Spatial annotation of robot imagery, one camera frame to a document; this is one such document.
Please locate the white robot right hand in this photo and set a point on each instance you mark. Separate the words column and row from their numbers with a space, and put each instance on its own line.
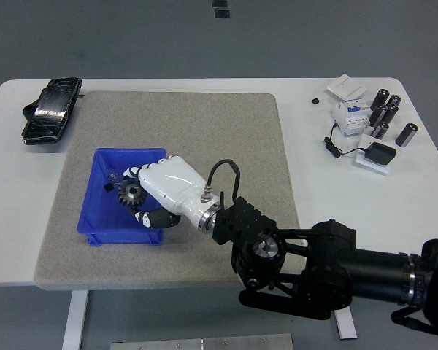
column 171, row 180

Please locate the large black gear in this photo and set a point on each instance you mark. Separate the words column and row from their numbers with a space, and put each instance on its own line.
column 133, row 194

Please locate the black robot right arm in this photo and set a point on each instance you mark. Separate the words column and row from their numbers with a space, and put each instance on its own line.
column 328, row 262

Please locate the small clear plastic bag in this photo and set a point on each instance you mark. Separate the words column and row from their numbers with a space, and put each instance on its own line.
column 113, row 178

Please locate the grey-brown mat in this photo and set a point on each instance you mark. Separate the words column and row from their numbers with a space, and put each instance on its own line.
column 204, row 127

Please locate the small black cube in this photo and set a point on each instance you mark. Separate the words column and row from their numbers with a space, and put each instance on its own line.
column 315, row 100
column 107, row 187

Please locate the blue plastic bin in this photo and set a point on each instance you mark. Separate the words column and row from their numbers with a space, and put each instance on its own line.
column 95, row 218

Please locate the black wrapped case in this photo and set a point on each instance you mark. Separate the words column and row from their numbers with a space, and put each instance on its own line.
column 51, row 109

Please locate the grey metal plate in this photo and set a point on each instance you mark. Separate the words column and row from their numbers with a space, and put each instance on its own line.
column 200, row 342

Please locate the white table leg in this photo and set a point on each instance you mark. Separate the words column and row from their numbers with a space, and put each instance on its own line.
column 74, row 321
column 346, row 326

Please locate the black floor socket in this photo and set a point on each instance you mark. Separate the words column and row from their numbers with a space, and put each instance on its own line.
column 222, row 14
column 219, row 3

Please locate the white circuit breaker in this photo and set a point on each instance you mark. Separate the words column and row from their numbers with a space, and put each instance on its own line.
column 350, row 118

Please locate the black power adapter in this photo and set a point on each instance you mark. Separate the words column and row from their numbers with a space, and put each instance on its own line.
column 380, row 154

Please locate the dark cylindrical capacitor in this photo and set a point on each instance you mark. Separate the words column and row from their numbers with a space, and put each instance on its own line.
column 390, row 114
column 394, row 100
column 380, row 130
column 382, row 98
column 407, row 135
column 377, row 115

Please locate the white switch plate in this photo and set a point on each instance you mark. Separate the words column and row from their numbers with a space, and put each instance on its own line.
column 363, row 162
column 345, row 86

